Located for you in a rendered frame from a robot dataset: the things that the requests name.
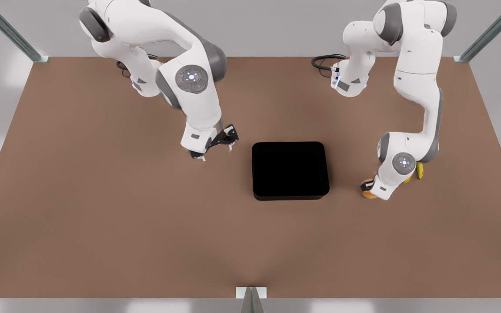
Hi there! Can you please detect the orange fruit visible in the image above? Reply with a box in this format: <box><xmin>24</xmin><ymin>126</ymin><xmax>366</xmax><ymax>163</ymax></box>
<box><xmin>361</xmin><ymin>178</ymin><xmax>379</xmax><ymax>200</ymax></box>

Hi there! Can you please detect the yellow banana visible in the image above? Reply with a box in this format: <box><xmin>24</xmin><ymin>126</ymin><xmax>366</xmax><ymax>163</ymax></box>
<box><xmin>402</xmin><ymin>162</ymin><xmax>424</xmax><ymax>184</ymax></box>

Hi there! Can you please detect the black square tray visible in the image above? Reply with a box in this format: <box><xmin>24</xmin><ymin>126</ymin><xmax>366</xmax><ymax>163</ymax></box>
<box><xmin>252</xmin><ymin>141</ymin><xmax>331</xmax><ymax>201</ymax></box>

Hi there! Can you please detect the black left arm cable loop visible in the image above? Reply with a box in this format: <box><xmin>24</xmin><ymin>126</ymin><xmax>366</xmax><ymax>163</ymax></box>
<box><xmin>311</xmin><ymin>54</ymin><xmax>348</xmax><ymax>78</ymax></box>

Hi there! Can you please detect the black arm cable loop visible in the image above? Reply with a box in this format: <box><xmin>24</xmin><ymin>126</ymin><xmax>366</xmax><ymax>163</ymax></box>
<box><xmin>311</xmin><ymin>54</ymin><xmax>348</xmax><ymax>78</ymax></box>
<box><xmin>116</xmin><ymin>54</ymin><xmax>160</xmax><ymax>79</ymax></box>

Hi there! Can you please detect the black right arm cable loop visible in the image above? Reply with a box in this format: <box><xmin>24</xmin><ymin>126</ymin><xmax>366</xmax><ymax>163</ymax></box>
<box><xmin>116</xmin><ymin>54</ymin><xmax>160</xmax><ymax>79</ymax></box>

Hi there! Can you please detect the silver frame post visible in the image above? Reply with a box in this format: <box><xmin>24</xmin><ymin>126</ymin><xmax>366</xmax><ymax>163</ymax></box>
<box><xmin>453</xmin><ymin>0</ymin><xmax>501</xmax><ymax>63</ymax></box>
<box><xmin>0</xmin><ymin>0</ymin><xmax>49</xmax><ymax>63</ymax></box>
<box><xmin>236</xmin><ymin>287</ymin><xmax>267</xmax><ymax>313</ymax></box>

